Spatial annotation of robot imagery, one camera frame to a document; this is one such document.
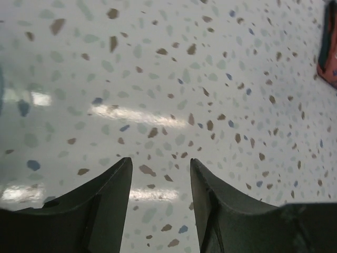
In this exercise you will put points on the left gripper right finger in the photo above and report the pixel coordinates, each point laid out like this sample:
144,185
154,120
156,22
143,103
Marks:
228,220

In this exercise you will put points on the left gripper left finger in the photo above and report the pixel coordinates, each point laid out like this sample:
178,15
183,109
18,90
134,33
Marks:
89,218

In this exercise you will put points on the red tank top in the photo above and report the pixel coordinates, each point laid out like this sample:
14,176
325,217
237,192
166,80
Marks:
326,66

